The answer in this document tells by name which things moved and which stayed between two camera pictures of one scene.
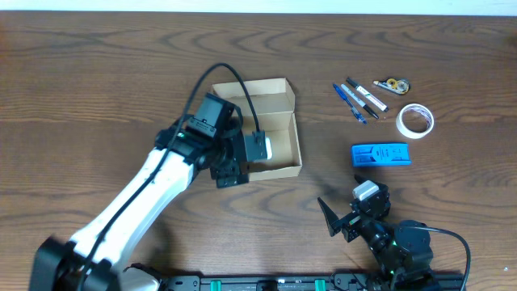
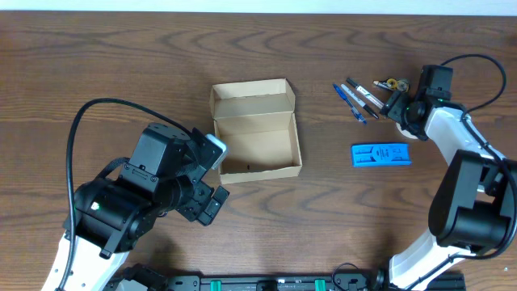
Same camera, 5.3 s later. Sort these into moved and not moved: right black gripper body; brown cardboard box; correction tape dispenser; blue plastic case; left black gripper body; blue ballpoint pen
Moved: left black gripper body; right black gripper body
Not moved: correction tape dispenser; brown cardboard box; blue ballpoint pen; blue plastic case
